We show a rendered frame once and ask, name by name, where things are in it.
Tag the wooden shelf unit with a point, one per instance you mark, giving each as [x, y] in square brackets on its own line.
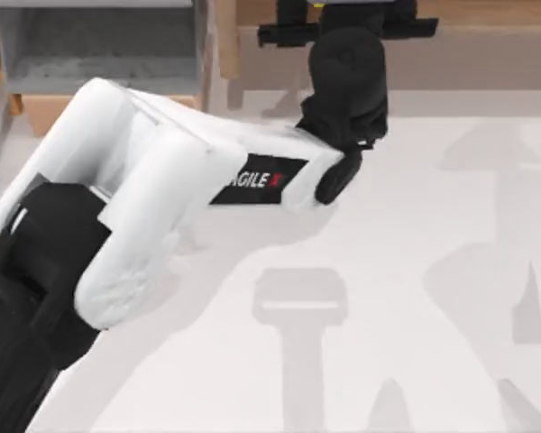
[478, 49]

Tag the grey cabinet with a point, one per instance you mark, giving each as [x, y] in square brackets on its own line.
[94, 49]

